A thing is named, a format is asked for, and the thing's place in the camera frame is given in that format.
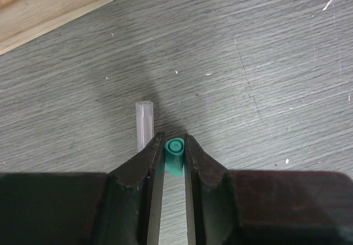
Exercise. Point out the clear pen cap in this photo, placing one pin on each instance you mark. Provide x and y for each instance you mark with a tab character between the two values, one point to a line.
144	123

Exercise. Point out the wooden clothes rack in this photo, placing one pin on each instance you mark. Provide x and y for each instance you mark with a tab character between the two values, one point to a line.
25	20

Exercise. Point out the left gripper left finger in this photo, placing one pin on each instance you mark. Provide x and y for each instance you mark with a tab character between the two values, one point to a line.
119	207

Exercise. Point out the teal marker cap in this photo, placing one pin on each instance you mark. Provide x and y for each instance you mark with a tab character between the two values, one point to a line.
174	156

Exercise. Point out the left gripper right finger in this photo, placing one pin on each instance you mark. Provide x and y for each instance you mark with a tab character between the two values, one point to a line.
227	206

